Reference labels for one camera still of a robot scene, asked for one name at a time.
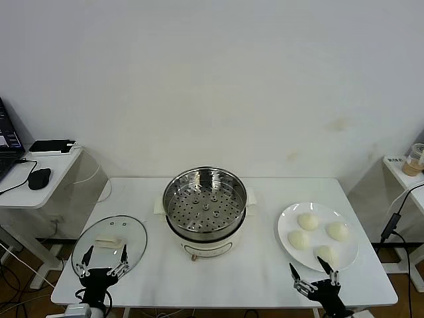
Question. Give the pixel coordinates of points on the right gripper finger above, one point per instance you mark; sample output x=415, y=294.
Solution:
x=334, y=278
x=299, y=285

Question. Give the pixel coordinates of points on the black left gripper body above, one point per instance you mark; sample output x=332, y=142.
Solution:
x=97, y=281

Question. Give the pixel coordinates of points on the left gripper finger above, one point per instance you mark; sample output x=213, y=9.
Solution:
x=122, y=265
x=83, y=266

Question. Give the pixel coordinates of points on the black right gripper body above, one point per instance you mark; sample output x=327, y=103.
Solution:
x=326, y=295

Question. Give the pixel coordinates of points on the white steamed baozi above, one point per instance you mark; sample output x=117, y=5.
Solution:
x=299, y=240
x=308, y=221
x=328, y=253
x=338, y=231

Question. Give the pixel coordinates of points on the glass pot lid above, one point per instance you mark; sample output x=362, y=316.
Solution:
x=132, y=238

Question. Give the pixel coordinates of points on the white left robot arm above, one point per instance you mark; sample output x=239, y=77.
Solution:
x=97, y=313

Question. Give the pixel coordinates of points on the perforated steel steamer basket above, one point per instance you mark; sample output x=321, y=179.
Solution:
x=185, y=205

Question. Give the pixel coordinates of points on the white round plate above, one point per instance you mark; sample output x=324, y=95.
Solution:
x=318, y=212

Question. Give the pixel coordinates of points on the white electric cooker pot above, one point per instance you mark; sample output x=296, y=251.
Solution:
x=205, y=246

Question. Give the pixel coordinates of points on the black computer mouse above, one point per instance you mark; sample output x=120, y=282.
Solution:
x=39, y=179

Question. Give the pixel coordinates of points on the black and white flat device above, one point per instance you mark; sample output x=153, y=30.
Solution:
x=49, y=145

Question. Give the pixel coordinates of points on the plastic cup of milk tea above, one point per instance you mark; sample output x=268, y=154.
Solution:
x=412, y=165

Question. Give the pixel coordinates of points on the black laptop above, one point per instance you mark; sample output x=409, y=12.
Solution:
x=6, y=139

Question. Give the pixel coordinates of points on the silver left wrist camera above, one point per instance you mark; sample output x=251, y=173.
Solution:
x=77, y=312

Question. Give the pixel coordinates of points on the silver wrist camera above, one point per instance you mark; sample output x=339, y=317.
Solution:
x=361, y=314
x=77, y=312

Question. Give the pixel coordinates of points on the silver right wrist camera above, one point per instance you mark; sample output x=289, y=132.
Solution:
x=361, y=314

